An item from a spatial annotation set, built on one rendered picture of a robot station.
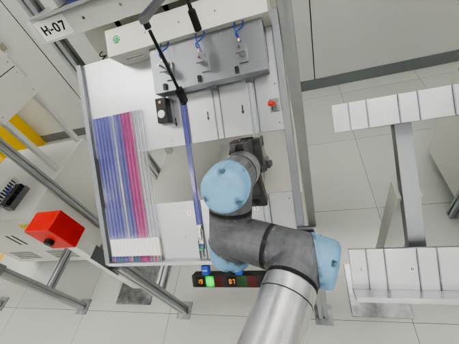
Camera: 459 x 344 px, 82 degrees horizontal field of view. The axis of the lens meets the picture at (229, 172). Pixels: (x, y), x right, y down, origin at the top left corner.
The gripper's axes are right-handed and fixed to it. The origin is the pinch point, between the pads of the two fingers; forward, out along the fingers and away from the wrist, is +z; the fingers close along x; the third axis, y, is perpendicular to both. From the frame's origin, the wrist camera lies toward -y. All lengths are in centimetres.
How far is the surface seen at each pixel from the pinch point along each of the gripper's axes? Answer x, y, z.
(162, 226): 35.5, -18.4, 1.4
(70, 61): 62, 41, 10
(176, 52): 19.4, 33.5, 4.5
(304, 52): -22, 54, 179
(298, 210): -8.8, -16.1, 0.6
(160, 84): 25.8, 25.6, 3.1
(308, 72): -24, 39, 190
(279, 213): -3.2, -17.1, 1.6
